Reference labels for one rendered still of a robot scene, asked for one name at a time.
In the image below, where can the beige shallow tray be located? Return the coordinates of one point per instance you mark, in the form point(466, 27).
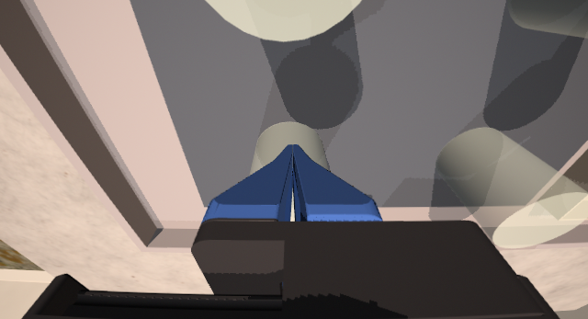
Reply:
point(578, 172)

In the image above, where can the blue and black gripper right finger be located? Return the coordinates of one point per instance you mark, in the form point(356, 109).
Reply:
point(321, 196)

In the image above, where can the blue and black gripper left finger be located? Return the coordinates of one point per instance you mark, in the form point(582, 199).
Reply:
point(267, 193)

